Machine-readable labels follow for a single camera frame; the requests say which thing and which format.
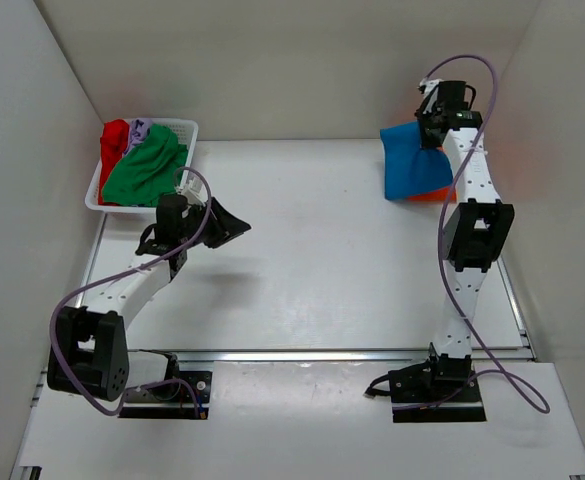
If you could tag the folded orange t shirt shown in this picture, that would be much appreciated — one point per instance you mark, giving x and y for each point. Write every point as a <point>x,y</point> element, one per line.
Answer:
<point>430,176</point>

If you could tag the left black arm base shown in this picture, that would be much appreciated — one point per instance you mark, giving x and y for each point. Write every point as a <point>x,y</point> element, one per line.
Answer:
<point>187,400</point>

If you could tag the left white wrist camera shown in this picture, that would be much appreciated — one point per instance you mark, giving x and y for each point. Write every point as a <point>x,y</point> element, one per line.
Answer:
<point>194,190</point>

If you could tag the white plastic basket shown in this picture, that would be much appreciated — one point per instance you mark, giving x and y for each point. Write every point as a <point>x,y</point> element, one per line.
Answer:
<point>186,130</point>

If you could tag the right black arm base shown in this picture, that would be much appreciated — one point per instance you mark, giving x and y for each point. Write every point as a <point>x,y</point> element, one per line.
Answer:
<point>439,389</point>

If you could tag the lilac t shirt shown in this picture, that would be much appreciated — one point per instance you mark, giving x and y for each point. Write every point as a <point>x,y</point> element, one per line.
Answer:
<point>139,129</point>

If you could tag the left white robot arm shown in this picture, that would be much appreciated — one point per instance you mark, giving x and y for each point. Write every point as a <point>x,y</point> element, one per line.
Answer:
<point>89,352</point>

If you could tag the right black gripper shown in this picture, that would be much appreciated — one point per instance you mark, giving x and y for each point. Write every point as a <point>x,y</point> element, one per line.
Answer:
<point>423,119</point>

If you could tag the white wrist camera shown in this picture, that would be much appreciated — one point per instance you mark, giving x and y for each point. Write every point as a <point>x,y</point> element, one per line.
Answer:
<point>194,190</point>
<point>426,86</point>

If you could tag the aluminium rail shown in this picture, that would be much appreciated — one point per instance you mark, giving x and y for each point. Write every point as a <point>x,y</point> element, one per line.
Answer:
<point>301,292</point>

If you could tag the red t shirt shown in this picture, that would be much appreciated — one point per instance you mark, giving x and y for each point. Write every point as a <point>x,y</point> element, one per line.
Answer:
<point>113,142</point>

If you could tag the green t shirt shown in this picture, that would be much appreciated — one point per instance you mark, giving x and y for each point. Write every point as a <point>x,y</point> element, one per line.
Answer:
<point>146,173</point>

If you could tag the blue t shirt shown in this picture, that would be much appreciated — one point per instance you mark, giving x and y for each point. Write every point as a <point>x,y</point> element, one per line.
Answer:
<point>399,145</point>

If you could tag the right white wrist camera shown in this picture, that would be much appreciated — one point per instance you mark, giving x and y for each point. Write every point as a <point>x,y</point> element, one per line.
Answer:
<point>426,86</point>

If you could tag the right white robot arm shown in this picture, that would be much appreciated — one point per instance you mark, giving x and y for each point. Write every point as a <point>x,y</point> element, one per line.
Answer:
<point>473,235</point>

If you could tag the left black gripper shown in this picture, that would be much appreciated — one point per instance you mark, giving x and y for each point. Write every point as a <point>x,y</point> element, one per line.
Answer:
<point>230,225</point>

